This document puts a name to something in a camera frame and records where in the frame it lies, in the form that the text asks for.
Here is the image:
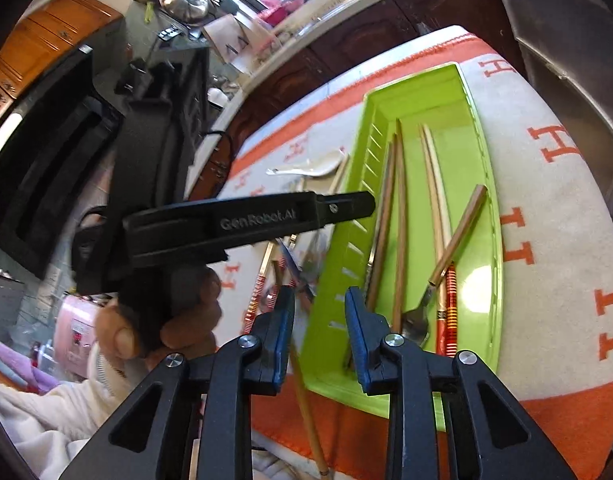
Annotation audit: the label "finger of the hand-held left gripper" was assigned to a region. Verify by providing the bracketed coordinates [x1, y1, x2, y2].
[278, 240, 315, 304]
[313, 191, 377, 224]

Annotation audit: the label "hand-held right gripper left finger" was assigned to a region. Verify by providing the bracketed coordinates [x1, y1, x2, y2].
[59, 285, 297, 480]

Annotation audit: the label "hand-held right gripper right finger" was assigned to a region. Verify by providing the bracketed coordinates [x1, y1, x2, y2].
[344, 286, 578, 480]

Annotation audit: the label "cream chopstick red striped end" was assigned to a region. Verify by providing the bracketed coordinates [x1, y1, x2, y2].
[245, 246, 270, 333]
[423, 124, 460, 357]
[329, 151, 350, 196]
[418, 124, 449, 358]

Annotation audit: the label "brown wooden chopstick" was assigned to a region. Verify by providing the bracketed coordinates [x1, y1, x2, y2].
[392, 118, 410, 335]
[343, 132, 397, 370]

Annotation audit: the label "white ceramic spoon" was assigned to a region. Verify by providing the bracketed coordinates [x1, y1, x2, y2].
[265, 151, 348, 179]

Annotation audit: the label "steel chopstick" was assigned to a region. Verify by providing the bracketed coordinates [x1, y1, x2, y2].
[365, 232, 380, 306]

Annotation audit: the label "bamboo chopstick red tip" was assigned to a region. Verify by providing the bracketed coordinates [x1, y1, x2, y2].
[272, 259, 333, 479]

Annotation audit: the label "metal spoon brown handle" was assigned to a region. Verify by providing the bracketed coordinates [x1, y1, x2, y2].
[400, 183, 488, 350]

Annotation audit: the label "green plastic tray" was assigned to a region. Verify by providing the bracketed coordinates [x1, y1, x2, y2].
[299, 62, 504, 433]

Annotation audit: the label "person's left forearm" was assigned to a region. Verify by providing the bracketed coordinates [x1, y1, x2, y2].
[0, 350, 152, 480]

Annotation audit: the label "person's left hand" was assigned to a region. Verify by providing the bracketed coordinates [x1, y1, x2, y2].
[95, 265, 223, 361]

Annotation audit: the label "pink appliance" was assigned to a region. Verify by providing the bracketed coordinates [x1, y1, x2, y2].
[54, 295, 101, 377]

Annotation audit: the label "white kitchen countertop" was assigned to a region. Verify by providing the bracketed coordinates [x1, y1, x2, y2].
[206, 0, 492, 131]

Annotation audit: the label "wooden knife block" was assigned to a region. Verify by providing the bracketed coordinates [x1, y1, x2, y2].
[201, 12, 280, 76]

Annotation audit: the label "red plastic basin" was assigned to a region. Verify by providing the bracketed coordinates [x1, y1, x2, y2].
[261, 0, 307, 28]

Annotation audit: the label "purple towel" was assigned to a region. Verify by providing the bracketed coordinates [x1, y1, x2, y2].
[0, 330, 52, 392]

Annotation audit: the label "orange patterned blanket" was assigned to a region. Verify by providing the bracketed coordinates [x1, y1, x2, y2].
[214, 25, 613, 480]

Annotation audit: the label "orange wooden upper cabinets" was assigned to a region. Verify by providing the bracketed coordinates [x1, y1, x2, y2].
[0, 0, 123, 126]

